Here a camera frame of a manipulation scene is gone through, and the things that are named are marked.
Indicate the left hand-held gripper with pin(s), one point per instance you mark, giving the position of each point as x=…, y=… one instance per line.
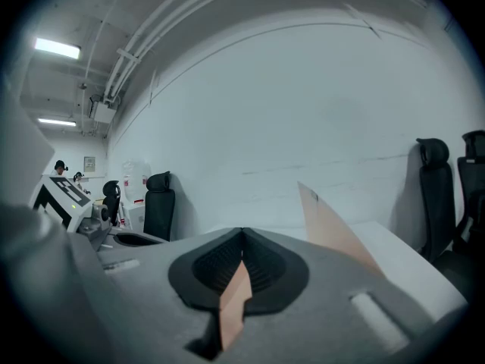
x=64, y=199

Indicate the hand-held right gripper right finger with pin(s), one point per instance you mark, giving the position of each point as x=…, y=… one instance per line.
x=326, y=317

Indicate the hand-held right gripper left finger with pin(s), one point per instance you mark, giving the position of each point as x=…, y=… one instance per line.
x=144, y=302

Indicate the beige cardboard sheet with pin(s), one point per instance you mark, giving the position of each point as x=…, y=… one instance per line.
x=329, y=233

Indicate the white water dispenser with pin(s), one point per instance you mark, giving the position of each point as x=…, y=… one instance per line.
x=136, y=214

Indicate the black office chair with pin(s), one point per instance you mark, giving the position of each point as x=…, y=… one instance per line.
x=473, y=203
x=112, y=199
x=159, y=211
x=437, y=203

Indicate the clear water dispenser bottle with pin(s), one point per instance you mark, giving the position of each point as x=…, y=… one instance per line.
x=136, y=180

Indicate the white table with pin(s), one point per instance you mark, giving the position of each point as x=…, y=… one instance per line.
x=417, y=264

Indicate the white electrical box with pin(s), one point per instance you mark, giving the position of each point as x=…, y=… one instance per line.
x=103, y=111

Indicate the ceiling strip light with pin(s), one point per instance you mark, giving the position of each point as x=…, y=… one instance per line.
x=57, y=122
x=57, y=48

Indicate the white ceiling pipes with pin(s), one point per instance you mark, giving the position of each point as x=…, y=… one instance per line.
x=151, y=40

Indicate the framed wall notice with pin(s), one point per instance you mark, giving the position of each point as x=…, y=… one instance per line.
x=89, y=164

